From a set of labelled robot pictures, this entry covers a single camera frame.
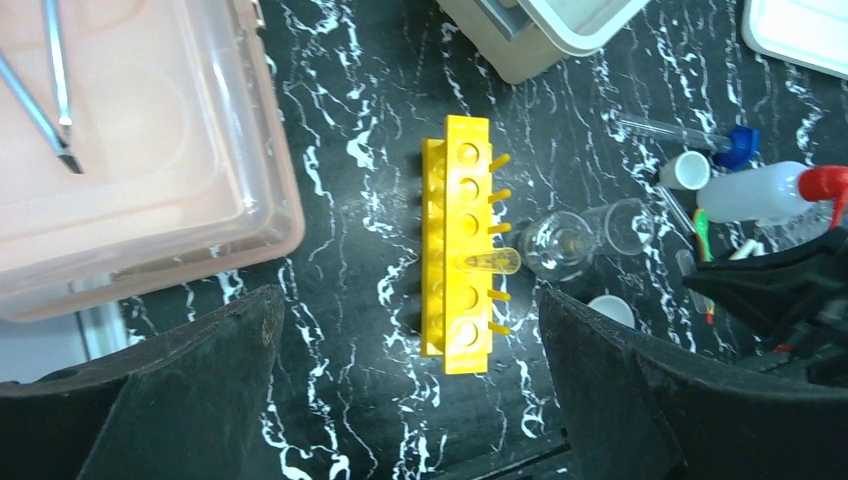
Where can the beige plastic bin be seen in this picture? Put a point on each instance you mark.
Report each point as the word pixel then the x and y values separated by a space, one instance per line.
pixel 523 38

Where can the yellow test tube rack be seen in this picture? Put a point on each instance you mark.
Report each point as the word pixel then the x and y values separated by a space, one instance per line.
pixel 458 230

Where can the white clay triangle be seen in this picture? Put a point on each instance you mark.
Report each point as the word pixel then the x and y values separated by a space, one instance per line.
pixel 750 248

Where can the yellow black screwdriver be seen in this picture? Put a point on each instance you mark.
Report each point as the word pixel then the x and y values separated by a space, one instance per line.
pixel 56 142
pixel 56 52

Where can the right yellow black screwdriver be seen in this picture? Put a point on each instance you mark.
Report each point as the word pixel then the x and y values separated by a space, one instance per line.
pixel 56 52

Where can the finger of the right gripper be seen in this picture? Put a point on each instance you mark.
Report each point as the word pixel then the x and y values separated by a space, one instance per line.
pixel 795 300

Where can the round glass flask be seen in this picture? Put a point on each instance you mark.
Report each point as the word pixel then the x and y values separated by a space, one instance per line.
pixel 557 247

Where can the red capped wash bottle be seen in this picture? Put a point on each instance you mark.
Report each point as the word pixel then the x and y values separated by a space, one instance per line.
pixel 774 192

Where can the small white crucible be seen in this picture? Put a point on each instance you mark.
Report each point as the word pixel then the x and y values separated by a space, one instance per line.
pixel 689 170

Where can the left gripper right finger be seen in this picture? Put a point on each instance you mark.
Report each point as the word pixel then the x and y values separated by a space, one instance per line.
pixel 637 407

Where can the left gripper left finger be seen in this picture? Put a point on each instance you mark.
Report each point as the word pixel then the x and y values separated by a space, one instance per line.
pixel 180 405

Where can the aluminium frame rail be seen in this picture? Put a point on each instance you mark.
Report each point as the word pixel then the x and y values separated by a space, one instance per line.
pixel 103 329

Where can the pink plastic storage box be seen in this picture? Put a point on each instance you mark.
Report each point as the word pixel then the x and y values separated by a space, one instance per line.
pixel 176 125

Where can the left yellow black screwdriver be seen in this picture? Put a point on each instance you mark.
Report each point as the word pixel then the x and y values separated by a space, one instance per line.
pixel 56 142

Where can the white ceramic evaporating dish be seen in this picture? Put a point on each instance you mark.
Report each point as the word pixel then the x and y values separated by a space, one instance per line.
pixel 615 308

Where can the white bin lid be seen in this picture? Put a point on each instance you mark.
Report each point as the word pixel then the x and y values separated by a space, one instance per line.
pixel 807 33

